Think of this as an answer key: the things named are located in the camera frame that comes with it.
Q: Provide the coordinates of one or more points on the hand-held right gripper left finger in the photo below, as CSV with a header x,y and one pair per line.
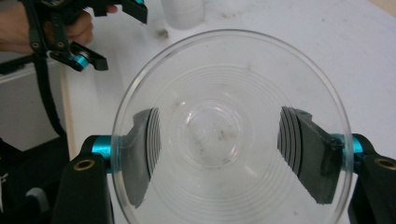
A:
x,y
137,161

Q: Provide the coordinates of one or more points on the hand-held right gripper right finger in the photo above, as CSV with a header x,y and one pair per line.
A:
x,y
314,155

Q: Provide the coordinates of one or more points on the white box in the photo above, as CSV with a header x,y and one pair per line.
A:
x,y
25,109

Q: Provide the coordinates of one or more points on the clear glass bowl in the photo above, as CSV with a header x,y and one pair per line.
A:
x,y
218,77

